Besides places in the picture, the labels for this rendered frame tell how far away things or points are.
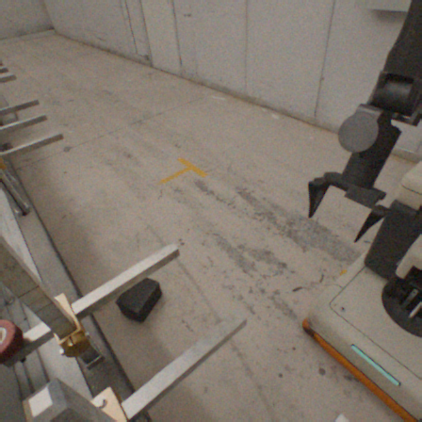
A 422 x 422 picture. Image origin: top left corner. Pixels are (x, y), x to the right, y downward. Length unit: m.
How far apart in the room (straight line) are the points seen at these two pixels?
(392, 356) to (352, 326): 0.16
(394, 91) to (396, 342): 1.01
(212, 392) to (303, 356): 0.45
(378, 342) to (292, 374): 0.41
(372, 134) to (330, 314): 0.97
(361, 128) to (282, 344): 1.22
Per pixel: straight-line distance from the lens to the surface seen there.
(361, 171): 0.55
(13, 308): 1.14
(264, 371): 1.48
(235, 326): 0.62
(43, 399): 0.35
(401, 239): 1.30
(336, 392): 1.52
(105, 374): 0.80
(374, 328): 1.36
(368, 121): 0.48
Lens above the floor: 1.41
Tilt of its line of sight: 44 degrees down
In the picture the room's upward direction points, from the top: 6 degrees counter-clockwise
